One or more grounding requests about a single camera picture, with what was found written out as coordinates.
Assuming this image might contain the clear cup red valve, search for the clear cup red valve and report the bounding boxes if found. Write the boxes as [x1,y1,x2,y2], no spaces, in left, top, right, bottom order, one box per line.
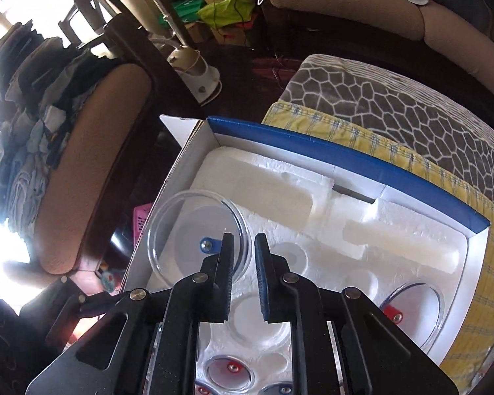
[379,282,444,351]
[205,356,254,393]

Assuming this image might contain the white foam tray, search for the white foam tray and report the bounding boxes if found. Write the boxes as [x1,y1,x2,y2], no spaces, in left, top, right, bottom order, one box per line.
[183,147,469,394]

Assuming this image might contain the clear cup blue valve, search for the clear cup blue valve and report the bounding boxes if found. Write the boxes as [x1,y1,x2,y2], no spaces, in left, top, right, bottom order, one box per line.
[146,190,251,287]

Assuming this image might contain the yellow plaid cloth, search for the yellow plaid cloth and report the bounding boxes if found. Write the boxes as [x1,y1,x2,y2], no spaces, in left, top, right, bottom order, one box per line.
[261,101,494,395]

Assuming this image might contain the brown chair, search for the brown chair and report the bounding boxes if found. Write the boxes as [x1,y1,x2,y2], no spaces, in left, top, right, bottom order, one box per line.
[33,64,151,275]

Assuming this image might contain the blue white cardboard box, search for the blue white cardboard box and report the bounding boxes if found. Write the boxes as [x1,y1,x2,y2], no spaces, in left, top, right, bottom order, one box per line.
[118,114,491,395]

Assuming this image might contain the grey pebble pattern mat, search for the grey pebble pattern mat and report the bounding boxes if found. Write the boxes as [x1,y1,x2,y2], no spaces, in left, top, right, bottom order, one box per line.
[280,54,494,203]

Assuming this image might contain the green bag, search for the green bag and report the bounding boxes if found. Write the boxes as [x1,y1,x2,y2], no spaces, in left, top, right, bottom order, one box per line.
[197,0,255,30]

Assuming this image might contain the brown sofa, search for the brown sofa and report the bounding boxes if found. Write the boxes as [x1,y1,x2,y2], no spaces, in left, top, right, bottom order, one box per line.
[268,0,494,94]

